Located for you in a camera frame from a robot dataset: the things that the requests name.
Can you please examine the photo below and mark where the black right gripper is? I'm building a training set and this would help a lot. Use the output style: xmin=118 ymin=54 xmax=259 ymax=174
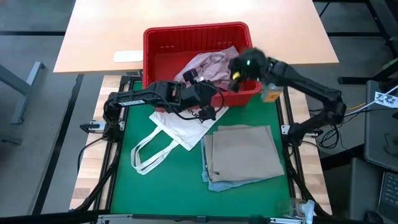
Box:
xmin=228 ymin=47 xmax=272 ymax=93

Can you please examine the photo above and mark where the black cable bundle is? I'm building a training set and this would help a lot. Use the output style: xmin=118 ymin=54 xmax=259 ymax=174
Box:
xmin=317 ymin=119 xmax=345 ymax=150

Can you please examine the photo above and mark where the yellow cable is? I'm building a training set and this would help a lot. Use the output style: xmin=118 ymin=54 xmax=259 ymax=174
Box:
xmin=345 ymin=102 xmax=368 ymax=111

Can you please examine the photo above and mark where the black round object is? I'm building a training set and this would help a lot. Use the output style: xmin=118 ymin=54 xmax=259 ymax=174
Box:
xmin=363 ymin=210 xmax=385 ymax=224

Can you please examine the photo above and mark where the white rod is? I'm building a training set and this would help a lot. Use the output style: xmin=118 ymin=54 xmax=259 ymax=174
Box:
xmin=343 ymin=85 xmax=398 ymax=118

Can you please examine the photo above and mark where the red plastic laundry basket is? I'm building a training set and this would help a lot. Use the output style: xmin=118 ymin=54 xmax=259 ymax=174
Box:
xmin=142 ymin=21 xmax=262 ymax=112

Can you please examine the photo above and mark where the green table mat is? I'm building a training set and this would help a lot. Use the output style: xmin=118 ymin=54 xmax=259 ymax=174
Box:
xmin=110 ymin=80 xmax=292 ymax=218

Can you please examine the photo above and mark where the black desk leg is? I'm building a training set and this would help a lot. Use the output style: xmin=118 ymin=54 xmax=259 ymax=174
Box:
xmin=337 ymin=0 xmax=398 ymax=85

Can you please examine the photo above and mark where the clear spray bottle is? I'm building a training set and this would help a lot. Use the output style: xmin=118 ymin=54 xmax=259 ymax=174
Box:
xmin=278 ymin=198 xmax=317 ymax=223

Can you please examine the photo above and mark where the white tote bag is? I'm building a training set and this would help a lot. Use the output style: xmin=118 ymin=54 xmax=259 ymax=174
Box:
xmin=130 ymin=105 xmax=230 ymax=176

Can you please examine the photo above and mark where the white marker tag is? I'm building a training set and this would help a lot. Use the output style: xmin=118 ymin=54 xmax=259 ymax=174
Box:
xmin=374 ymin=91 xmax=398 ymax=109

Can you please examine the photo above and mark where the light blue garment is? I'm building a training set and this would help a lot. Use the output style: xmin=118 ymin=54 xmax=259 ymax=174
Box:
xmin=200 ymin=136 xmax=265 ymax=193

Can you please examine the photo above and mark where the pink garment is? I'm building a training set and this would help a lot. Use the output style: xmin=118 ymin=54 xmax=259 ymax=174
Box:
xmin=173 ymin=45 xmax=242 ymax=91

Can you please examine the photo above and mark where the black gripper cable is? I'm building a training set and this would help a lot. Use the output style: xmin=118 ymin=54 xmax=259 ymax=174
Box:
xmin=152 ymin=88 xmax=225 ymax=121

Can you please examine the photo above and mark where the grey keyboard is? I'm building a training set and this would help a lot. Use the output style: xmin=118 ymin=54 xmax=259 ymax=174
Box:
xmin=377 ymin=170 xmax=398 ymax=215

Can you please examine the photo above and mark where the light wooden desk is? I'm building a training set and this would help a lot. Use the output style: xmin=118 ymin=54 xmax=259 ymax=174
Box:
xmin=52 ymin=0 xmax=340 ymax=75

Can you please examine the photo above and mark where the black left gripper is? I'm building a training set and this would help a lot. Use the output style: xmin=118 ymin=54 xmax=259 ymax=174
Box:
xmin=172 ymin=68 xmax=220 ymax=123

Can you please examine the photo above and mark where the beige grey garment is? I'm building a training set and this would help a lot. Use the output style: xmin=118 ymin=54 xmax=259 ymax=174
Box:
xmin=203 ymin=124 xmax=285 ymax=184

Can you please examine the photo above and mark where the grey desk leg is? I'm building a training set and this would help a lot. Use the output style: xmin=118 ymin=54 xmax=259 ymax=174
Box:
xmin=0 ymin=61 xmax=46 ymax=125

